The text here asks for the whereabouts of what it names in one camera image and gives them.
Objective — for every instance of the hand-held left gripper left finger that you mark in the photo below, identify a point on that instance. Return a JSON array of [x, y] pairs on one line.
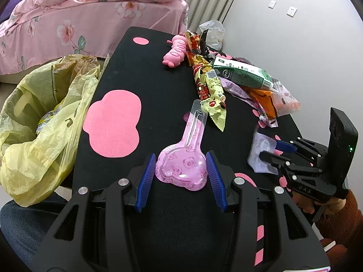
[[146, 178]]

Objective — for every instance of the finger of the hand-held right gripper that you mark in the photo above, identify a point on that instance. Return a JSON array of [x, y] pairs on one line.
[[283, 146], [272, 158]]

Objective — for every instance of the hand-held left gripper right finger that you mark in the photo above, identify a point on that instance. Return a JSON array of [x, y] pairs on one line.
[[215, 181]]

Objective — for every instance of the small white plastic packet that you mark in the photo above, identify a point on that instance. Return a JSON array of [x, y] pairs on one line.
[[262, 147]]

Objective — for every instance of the pink panda print blister pack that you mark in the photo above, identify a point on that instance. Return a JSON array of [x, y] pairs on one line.
[[181, 167]]

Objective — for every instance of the orange white plastic bag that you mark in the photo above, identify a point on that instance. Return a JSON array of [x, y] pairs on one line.
[[283, 102]]

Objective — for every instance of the yellow bag trash bin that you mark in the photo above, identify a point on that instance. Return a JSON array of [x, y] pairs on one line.
[[31, 158]]

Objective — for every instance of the person's right forearm brown sleeve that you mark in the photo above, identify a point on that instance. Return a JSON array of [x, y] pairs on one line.
[[348, 221]]

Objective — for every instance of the person's right hand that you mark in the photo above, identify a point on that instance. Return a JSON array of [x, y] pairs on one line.
[[305, 201]]

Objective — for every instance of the purple crumpled wrapper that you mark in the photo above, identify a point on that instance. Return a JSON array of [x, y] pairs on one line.
[[238, 90]]

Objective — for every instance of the green white packet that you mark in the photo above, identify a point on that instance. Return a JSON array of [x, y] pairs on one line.
[[244, 73]]

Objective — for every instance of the yellow red snack wrapper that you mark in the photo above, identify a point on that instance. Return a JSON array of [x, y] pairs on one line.
[[209, 90]]

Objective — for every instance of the pink pig toy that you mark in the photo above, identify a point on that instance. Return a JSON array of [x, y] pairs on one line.
[[177, 52]]

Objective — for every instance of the clear crumpled plastic bag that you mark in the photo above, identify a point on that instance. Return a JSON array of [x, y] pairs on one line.
[[214, 34]]

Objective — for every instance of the person's leg in jeans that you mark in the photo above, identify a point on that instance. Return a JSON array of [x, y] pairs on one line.
[[22, 226]]

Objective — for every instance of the red orange crumpled wrapper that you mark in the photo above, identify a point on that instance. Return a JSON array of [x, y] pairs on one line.
[[194, 44]]

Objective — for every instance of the pink floral duvet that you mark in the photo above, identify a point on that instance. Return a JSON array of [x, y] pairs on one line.
[[85, 11]]

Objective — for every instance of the white wall socket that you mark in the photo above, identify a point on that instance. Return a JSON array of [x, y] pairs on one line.
[[292, 11], [272, 4]]

